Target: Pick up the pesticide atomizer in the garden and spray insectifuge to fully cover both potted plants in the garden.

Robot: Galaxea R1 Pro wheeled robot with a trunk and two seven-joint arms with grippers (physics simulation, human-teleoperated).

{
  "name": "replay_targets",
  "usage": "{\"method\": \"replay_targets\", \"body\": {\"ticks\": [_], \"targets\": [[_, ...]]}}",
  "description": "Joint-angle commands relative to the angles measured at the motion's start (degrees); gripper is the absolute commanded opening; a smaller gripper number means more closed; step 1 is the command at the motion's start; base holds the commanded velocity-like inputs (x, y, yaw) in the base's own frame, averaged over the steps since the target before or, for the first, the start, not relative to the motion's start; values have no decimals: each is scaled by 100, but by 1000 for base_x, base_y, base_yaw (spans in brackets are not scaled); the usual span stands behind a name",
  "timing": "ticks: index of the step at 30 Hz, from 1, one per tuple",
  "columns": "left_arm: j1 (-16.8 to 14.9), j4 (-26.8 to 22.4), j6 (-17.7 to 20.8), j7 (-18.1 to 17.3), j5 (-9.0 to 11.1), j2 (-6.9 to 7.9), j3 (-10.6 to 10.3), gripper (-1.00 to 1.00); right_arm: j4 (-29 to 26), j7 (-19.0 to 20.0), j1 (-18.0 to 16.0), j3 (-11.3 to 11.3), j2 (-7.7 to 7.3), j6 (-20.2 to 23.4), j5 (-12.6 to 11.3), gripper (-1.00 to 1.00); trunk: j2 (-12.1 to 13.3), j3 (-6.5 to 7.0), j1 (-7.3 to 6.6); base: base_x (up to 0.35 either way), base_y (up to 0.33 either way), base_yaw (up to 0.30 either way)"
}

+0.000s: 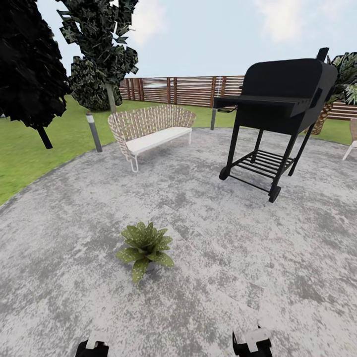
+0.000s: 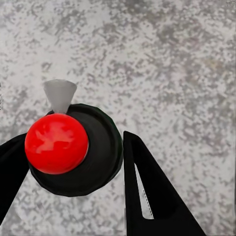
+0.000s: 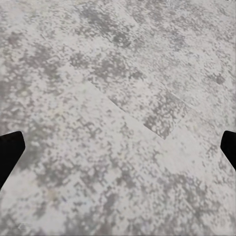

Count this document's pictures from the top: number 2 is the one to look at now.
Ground insectifuge atomizer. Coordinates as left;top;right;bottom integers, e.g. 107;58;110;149
25;80;124;198

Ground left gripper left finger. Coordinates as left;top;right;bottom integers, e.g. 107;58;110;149
0;134;30;226

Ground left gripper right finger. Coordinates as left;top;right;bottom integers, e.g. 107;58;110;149
122;131;206;236

